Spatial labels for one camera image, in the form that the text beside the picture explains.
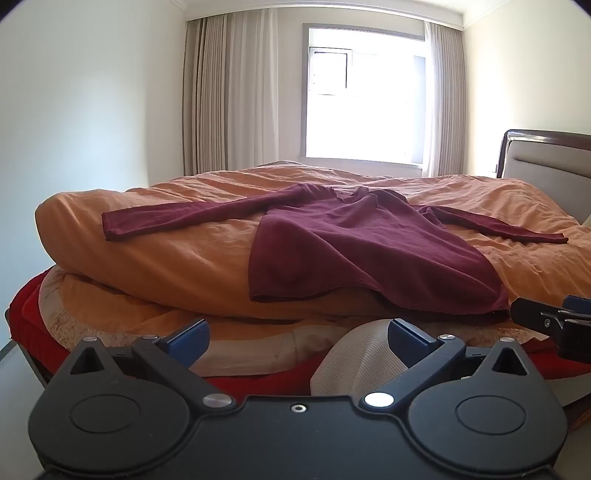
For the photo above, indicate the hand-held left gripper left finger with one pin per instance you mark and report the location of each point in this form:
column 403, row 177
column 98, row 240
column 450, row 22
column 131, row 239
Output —
column 187, row 340

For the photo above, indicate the red bed sheet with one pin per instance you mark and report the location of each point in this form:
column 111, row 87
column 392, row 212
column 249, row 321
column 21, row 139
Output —
column 27, row 314

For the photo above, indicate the sheer white curtain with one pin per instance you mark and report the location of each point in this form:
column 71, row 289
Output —
column 431, row 101
column 268, row 92

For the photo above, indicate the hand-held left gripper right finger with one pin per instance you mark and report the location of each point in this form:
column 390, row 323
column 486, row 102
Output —
column 406, row 338

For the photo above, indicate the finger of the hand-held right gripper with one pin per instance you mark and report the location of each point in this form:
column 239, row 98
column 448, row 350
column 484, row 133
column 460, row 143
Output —
column 531, row 314
column 578, row 305

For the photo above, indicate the maroon long-sleeve shirt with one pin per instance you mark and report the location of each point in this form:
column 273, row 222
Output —
column 346, row 240

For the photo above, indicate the orange duvet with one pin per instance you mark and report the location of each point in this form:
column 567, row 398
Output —
column 175, row 258

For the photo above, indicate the padded headboard with wooden frame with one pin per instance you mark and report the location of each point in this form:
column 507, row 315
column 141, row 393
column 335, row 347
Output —
column 549, row 159

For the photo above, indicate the beige curtain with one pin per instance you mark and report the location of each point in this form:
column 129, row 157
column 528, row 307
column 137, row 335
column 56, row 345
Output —
column 207, row 101
column 453, row 106

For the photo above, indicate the white ribbed cloth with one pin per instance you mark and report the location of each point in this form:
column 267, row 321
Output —
column 355, row 364

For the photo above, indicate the window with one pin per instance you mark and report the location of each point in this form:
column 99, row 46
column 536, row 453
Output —
column 369, row 101

